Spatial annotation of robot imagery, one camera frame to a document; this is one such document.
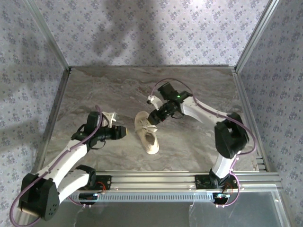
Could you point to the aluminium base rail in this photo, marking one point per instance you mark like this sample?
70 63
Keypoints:
154 180

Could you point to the beige sneaker shoe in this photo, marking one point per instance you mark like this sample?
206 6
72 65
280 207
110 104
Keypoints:
151 144

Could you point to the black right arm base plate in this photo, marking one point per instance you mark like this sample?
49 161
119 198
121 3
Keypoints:
201 183

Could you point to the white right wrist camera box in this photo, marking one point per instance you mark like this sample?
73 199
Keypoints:
155 101

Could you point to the aluminium frame post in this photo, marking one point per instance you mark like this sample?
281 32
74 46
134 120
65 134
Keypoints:
50 35
256 35

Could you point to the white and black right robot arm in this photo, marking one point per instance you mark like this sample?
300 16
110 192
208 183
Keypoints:
196 111

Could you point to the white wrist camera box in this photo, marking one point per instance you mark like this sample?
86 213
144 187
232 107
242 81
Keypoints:
155 101
107 118

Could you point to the clear acrylic panel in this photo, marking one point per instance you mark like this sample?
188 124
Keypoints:
142 212

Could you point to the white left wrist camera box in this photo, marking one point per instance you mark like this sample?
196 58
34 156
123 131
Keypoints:
107 118

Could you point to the aluminium table side rail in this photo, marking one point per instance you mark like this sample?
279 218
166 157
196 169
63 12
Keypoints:
247 101
56 106

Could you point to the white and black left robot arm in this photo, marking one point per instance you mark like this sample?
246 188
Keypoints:
64 160

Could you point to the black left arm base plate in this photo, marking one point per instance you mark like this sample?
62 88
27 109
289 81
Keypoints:
106 182

